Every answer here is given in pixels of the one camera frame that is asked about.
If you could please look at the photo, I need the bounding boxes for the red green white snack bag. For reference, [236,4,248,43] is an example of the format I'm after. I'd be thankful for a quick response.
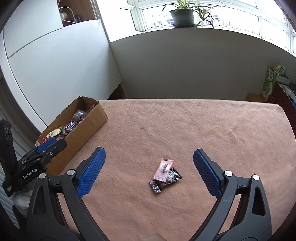
[43,126,65,143]

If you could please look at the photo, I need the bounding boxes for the clear bag red dates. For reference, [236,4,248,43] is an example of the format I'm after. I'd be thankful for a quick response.
[71,109,88,122]

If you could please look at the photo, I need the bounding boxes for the black small candy packet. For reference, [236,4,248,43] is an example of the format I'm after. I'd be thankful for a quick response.
[148,167,182,194]

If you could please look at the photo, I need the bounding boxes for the pink candy packet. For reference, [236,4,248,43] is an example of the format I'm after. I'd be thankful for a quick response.
[153,159,174,182]

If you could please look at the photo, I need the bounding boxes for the snickers chocolate bar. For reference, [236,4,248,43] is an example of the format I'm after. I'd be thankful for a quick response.
[62,121,79,133]

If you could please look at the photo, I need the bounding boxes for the brown cardboard box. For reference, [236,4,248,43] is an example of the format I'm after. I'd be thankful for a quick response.
[36,96,107,176]

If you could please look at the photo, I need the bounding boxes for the white cabinet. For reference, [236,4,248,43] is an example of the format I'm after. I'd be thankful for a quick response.
[1,1,122,131]

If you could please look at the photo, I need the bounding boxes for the pink table cloth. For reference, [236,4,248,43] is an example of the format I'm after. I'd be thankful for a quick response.
[67,99,295,240]

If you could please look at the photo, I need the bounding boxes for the dark side table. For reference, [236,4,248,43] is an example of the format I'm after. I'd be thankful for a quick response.
[267,83,296,133]

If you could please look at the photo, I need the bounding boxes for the green white carton box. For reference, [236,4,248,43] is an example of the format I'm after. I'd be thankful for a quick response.
[260,64,285,102]

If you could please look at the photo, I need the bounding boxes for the potted spider plant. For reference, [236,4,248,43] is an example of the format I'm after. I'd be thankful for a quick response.
[162,1,215,28]

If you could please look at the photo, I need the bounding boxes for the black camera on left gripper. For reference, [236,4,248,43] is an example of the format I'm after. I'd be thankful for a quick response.
[0,119,19,186]

